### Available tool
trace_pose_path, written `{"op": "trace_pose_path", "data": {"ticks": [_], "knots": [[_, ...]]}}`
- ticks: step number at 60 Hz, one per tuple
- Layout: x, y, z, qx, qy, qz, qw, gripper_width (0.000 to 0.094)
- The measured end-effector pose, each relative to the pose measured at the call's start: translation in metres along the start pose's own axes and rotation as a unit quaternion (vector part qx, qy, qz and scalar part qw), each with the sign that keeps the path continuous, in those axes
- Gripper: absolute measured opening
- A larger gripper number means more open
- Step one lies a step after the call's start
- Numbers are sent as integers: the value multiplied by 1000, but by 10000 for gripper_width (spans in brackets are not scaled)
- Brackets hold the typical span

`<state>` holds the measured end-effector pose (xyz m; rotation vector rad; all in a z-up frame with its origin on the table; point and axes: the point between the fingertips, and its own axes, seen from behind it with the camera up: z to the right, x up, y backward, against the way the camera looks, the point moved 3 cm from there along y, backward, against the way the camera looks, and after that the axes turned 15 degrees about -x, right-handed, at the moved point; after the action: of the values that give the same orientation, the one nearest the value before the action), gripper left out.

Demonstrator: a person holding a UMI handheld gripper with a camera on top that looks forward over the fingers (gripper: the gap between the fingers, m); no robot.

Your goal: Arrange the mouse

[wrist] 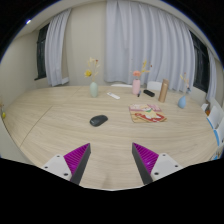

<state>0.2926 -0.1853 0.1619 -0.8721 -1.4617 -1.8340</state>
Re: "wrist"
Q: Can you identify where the pink vase with flowers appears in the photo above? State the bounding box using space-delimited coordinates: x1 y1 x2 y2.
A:
130 59 153 96

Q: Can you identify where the black computer mouse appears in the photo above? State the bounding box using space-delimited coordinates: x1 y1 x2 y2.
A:
89 114 109 127

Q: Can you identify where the white remote control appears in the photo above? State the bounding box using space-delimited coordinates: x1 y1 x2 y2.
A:
106 91 121 101

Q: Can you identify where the narrow white curtain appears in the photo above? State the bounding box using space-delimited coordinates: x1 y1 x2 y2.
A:
205 48 218 103
44 8 73 87

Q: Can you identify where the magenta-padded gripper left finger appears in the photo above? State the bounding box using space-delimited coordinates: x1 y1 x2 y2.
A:
41 142 92 186

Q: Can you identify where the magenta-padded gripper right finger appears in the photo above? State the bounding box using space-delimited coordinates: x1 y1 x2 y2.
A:
131 142 184 186

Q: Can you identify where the black rectangular case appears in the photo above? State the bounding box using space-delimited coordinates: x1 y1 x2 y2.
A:
143 89 156 98

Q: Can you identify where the wide white curtain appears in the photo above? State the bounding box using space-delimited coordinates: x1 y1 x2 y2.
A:
103 0 196 94

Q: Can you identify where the white and blue chair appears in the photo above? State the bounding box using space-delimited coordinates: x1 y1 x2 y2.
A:
213 117 224 148
206 105 223 130

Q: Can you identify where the cartoon print mouse pad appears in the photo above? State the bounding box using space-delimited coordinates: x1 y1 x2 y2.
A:
128 103 168 124

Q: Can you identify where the green vase with yellow flowers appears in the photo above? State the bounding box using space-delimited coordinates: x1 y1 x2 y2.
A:
83 57 101 99

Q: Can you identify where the dark window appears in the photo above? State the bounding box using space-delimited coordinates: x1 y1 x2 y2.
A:
189 30 211 93
34 23 50 81

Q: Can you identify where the tan insulated bottle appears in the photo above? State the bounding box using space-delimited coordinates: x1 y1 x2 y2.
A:
157 78 170 103

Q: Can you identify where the blue vase with dried flowers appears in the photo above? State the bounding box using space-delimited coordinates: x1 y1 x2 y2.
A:
177 72 192 110

